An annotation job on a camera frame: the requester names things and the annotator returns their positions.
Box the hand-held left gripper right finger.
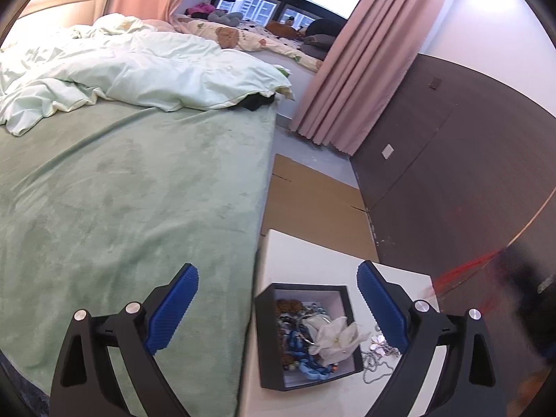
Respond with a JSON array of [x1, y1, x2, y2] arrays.
[[356, 260, 507, 417]]

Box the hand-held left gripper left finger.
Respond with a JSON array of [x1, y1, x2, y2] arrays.
[[50, 263, 199, 417]]

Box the silver chain necklace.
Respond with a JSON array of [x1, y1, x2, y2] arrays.
[[361, 334, 403, 386]]

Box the white flower ornament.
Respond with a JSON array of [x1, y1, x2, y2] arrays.
[[309, 315, 373, 355]]

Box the red cord bracelet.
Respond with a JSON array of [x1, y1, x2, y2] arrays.
[[432, 250, 502, 298]]

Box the silver bangle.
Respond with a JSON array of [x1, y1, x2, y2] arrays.
[[298, 315, 316, 345]]

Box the blue bead bracelet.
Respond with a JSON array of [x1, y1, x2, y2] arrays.
[[286, 329, 338, 379]]

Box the brown bead bracelet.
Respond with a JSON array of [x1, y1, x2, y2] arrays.
[[275, 298, 306, 316]]

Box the grey bead bracelet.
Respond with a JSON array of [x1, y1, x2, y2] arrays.
[[277, 315, 305, 340]]

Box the black gift box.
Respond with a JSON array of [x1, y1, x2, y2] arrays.
[[253, 283, 364, 391]]

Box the green bed sheet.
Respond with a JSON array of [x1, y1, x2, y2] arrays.
[[0, 96, 279, 417]]

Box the flattened cardboard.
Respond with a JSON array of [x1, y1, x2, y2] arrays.
[[260, 153, 382, 267]]

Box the dark rug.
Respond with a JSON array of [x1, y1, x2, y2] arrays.
[[0, 350, 52, 417]]

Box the black cloth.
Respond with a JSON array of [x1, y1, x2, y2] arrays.
[[242, 92, 276, 112]]

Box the light green duvet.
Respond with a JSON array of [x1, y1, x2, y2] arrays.
[[0, 14, 295, 137]]

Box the dark pillow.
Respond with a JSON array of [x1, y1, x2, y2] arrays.
[[300, 17, 345, 60]]

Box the printed cartoon blanket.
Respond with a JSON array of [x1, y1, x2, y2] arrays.
[[171, 12, 325, 71]]

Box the pink pillow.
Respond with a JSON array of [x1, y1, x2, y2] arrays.
[[139, 18, 175, 32]]

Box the brown plush toy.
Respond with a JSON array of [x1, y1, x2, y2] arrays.
[[265, 21, 301, 40]]

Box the grey plush toy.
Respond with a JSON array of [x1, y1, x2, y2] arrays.
[[207, 9, 244, 25]]

